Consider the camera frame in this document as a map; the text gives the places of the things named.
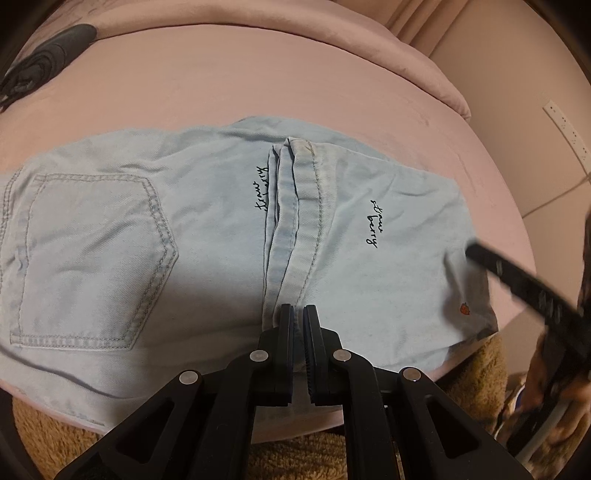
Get pink curtain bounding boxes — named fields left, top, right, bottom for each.
left=332, top=0, right=467, bottom=61

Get dark folded clothes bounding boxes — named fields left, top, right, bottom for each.
left=0, top=24, right=99, bottom=100

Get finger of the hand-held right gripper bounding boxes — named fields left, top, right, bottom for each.
left=464, top=243, right=585, bottom=333

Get brown rug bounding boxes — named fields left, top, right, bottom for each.
left=9, top=330, right=509, bottom=480

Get white wall power strip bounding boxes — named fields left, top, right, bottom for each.
left=541, top=95, right=591, bottom=162

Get white cable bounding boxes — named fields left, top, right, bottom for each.
left=522, top=173, right=591, bottom=217

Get light blue strawberry pants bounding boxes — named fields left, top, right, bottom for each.
left=0, top=115, right=499, bottom=428

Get pink duvet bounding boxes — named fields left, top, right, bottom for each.
left=78, top=0, right=472, bottom=121

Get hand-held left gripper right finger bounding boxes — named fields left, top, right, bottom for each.
left=302, top=305, right=532, bottom=480

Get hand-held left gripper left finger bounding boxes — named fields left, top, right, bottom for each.
left=55, top=303, right=296, bottom=480

